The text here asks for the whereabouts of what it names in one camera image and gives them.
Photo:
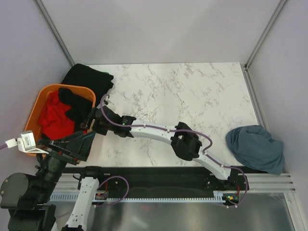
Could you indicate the red t-shirt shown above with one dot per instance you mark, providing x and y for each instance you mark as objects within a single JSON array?
[{"x": 53, "y": 121}]

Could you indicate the aluminium frame rail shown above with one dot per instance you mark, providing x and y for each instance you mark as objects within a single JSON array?
[{"x": 258, "y": 183}]

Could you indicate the orange plastic basket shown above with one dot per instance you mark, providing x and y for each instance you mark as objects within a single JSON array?
[{"x": 32, "y": 123}]

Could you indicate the black t-shirt in basket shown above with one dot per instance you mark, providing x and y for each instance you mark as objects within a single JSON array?
[{"x": 80, "y": 107}]

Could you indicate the grey-blue t-shirt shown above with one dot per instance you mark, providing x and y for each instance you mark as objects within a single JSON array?
[{"x": 254, "y": 147}]

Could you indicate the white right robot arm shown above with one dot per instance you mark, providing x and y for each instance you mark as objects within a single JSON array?
[{"x": 187, "y": 144}]

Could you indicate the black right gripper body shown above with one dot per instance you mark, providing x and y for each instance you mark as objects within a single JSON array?
[{"x": 100, "y": 129}]

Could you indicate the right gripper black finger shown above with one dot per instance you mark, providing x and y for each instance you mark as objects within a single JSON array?
[
  {"x": 86, "y": 122},
  {"x": 92, "y": 112}
]

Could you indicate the white slotted cable duct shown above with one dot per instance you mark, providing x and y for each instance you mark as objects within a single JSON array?
[{"x": 72, "y": 197}]

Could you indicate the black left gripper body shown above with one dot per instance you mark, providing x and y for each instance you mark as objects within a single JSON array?
[{"x": 68, "y": 151}]

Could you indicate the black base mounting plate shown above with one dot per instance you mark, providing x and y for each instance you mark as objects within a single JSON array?
[{"x": 161, "y": 182}]

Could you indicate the folded black t-shirt stack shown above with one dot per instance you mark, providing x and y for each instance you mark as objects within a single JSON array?
[{"x": 81, "y": 75}]

